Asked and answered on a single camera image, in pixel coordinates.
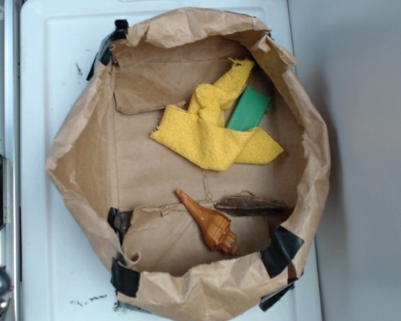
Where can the orange spiral sea shell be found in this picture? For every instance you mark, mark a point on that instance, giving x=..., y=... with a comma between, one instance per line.
x=215, y=226

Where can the brown paper bag bin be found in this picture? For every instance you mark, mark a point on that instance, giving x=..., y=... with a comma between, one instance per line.
x=103, y=157

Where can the yellow knotted cloth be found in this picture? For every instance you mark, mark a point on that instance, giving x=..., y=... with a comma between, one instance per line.
x=198, y=133

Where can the dark brown seed pod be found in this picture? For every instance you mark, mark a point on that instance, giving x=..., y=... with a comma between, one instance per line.
x=247, y=204

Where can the green rectangular block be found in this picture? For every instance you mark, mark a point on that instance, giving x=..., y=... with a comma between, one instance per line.
x=249, y=110

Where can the black tape piece bottom right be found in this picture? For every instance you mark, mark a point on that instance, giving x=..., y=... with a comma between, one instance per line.
x=281, y=251

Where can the black tape piece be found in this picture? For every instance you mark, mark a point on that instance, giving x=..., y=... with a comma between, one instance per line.
x=104, y=54
x=281, y=251
x=125, y=280

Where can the black tape piece bottom left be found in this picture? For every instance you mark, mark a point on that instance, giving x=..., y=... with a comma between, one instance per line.
x=125, y=280

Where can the black tape piece top left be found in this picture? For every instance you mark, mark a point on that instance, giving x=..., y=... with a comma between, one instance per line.
x=104, y=54

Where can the white plastic tray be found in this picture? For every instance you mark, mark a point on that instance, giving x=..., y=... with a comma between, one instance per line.
x=62, y=278

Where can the aluminium frame rail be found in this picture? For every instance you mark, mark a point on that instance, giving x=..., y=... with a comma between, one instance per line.
x=11, y=303

